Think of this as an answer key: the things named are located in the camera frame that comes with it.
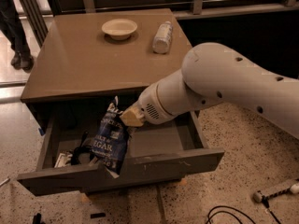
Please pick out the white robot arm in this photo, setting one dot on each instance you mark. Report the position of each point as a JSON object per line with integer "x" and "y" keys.
{"x": 212, "y": 73}

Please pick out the open grey top drawer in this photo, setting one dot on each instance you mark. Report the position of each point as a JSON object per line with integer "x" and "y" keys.
{"x": 156, "y": 153}

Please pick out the small black floor object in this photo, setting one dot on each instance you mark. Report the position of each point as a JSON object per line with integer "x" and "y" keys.
{"x": 37, "y": 219}

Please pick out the black tape on floor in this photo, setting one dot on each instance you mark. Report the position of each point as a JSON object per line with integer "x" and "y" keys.
{"x": 97, "y": 215}

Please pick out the blue chip bag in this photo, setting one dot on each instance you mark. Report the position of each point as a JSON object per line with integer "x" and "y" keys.
{"x": 111, "y": 142}

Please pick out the metal railing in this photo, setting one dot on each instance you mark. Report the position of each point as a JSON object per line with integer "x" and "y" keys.
{"x": 280, "y": 16}

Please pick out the person's legs and shoes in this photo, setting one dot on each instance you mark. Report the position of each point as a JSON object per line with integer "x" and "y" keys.
{"x": 11, "y": 27}

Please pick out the white bowl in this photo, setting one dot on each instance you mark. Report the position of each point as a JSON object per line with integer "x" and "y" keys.
{"x": 119, "y": 29}

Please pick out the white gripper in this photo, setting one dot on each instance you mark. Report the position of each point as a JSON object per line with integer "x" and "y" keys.
{"x": 149, "y": 104}

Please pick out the white packet in drawer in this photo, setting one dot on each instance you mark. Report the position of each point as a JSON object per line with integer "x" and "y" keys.
{"x": 64, "y": 159}

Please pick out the grey-brown drawer cabinet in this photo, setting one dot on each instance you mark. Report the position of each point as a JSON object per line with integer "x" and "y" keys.
{"x": 78, "y": 60}

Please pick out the white power strip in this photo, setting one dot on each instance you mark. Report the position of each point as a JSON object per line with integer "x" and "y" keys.
{"x": 288, "y": 186}

